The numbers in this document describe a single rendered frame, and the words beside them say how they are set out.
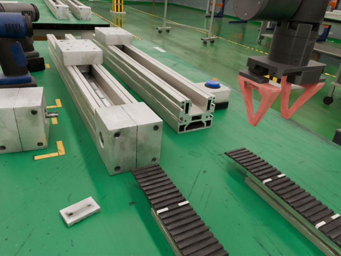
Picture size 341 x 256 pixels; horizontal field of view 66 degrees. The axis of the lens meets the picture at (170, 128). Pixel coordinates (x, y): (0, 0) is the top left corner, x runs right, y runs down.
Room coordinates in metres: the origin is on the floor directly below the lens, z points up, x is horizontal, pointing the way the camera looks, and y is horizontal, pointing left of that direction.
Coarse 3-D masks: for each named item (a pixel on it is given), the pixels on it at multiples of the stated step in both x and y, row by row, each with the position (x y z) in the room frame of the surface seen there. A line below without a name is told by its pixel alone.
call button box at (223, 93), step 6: (198, 84) 0.74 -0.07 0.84; (204, 84) 0.74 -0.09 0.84; (210, 90) 0.70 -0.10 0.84; (216, 90) 0.70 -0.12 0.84; (222, 90) 0.71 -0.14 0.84; (228, 90) 0.72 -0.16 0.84; (216, 96) 0.70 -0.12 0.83; (222, 96) 0.71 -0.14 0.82; (228, 96) 0.72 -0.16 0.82; (216, 102) 0.70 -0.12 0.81; (222, 102) 0.71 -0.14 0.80; (228, 102) 0.73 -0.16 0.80; (216, 108) 0.70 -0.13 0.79; (222, 108) 0.72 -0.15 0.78
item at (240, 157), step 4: (248, 152) 0.44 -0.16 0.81; (252, 152) 0.44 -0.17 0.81; (232, 156) 0.42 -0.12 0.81; (236, 156) 0.42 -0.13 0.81; (240, 156) 0.43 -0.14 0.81; (244, 156) 0.42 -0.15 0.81; (248, 156) 0.43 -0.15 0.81; (252, 156) 0.43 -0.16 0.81; (236, 160) 0.41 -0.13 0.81; (240, 160) 0.41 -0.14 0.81
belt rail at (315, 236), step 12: (252, 180) 0.38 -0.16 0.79; (264, 192) 0.35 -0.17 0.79; (276, 204) 0.33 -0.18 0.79; (288, 216) 0.30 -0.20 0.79; (300, 216) 0.29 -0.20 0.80; (300, 228) 0.28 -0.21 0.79; (312, 228) 0.27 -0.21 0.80; (312, 240) 0.27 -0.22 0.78; (324, 240) 0.25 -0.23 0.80; (324, 252) 0.25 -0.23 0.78; (336, 252) 0.24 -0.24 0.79
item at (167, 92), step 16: (112, 48) 0.99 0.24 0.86; (128, 48) 1.04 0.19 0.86; (112, 64) 0.98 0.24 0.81; (128, 64) 0.83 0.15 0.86; (144, 64) 0.90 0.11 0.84; (160, 64) 0.83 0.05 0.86; (128, 80) 0.83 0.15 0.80; (144, 80) 0.73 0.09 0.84; (160, 80) 0.67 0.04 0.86; (176, 80) 0.71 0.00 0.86; (144, 96) 0.72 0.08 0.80; (160, 96) 0.63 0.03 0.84; (176, 96) 0.57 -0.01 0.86; (192, 96) 0.63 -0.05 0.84; (208, 96) 0.59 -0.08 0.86; (160, 112) 0.62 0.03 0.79; (176, 112) 0.56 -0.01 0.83; (192, 112) 0.58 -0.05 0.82; (208, 112) 0.59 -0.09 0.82; (176, 128) 0.55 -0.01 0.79; (192, 128) 0.57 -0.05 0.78
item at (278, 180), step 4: (276, 176) 0.37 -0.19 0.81; (280, 176) 0.37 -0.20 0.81; (284, 176) 0.37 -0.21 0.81; (264, 180) 0.35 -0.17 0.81; (268, 180) 0.36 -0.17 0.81; (272, 180) 0.36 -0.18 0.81; (276, 180) 0.36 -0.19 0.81; (280, 180) 0.36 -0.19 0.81; (284, 180) 0.36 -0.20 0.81; (288, 180) 0.36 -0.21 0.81; (264, 184) 0.35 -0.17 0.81; (268, 184) 0.34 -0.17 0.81; (272, 184) 0.35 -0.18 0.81; (276, 184) 0.35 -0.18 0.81; (280, 184) 0.35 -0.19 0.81
